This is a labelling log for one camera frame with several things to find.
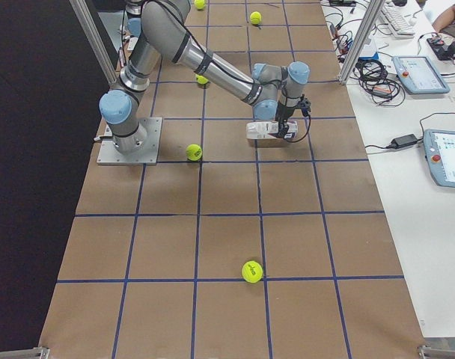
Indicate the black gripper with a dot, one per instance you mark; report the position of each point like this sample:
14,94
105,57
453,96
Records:
284,114

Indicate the clear tennis ball can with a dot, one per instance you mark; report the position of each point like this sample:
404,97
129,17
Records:
272,130

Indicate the tennis ball near arm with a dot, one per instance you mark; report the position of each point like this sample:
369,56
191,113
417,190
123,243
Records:
201,80

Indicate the centre tennis ball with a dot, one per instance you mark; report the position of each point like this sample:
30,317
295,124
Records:
194,152

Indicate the front tennis ball on tape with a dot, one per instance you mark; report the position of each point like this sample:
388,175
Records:
255,18

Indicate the far right side tennis ball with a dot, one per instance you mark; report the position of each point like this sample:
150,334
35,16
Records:
252,271

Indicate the black power adapter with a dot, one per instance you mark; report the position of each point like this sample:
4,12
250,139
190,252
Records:
403,141

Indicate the upper teach pendant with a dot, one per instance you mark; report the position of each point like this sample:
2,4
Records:
419,75

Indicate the teach pendant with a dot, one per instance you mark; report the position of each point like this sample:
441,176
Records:
439,148
419,75

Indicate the white keyboard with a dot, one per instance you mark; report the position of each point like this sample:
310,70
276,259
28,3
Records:
397,24

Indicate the lower teach pendant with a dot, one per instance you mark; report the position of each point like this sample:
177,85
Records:
439,148

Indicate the aluminium frame post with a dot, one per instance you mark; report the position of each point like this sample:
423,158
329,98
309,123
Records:
370,16

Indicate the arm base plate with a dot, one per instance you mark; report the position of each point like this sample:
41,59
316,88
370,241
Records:
140,148

